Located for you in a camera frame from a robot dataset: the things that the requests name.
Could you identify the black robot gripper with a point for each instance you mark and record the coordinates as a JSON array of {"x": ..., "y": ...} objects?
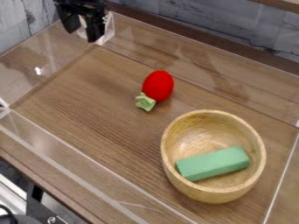
[{"x": 73, "y": 7}]

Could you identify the red plush fruit green stem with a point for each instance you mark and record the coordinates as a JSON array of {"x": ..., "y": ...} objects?
[{"x": 157, "y": 90}]

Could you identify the clear acrylic tray walls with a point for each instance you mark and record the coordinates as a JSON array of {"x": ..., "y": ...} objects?
[{"x": 74, "y": 133}]

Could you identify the round wooden bowl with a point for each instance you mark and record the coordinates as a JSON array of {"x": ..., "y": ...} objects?
[{"x": 203, "y": 131}]

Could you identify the green rectangular block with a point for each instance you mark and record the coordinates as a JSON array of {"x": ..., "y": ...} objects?
[{"x": 213, "y": 164}]

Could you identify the black table leg frame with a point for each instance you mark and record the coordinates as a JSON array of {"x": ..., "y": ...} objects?
[{"x": 46, "y": 209}]

